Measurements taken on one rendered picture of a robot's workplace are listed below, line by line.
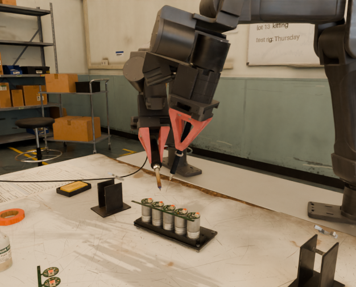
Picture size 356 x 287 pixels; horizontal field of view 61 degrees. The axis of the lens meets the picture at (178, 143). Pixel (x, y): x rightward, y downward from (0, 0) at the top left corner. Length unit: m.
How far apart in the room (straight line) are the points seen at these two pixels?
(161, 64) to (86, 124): 3.44
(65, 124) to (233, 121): 2.11
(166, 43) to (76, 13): 5.33
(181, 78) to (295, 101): 2.75
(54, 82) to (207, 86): 3.68
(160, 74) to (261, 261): 0.37
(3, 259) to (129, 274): 0.21
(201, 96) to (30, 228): 0.45
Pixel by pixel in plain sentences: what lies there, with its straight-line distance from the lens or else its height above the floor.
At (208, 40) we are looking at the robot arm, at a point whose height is 1.12.
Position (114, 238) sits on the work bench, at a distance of 0.64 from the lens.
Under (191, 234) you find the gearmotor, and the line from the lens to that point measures 0.58.
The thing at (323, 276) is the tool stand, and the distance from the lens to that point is 0.50.
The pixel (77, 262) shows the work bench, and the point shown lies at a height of 0.75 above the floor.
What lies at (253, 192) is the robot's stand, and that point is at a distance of 0.85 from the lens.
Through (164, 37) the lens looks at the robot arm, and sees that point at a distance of 0.48.
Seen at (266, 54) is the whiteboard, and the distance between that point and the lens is 3.33.
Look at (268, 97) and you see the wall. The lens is 3.33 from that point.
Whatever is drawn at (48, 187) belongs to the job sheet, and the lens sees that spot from 0.94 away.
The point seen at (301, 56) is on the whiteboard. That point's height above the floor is 1.20.
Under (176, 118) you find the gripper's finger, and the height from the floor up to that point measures 0.99.
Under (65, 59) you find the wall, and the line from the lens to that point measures 5.59.
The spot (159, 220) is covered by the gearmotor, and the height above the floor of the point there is 0.78.
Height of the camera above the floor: 1.07
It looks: 14 degrees down
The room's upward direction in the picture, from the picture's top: straight up
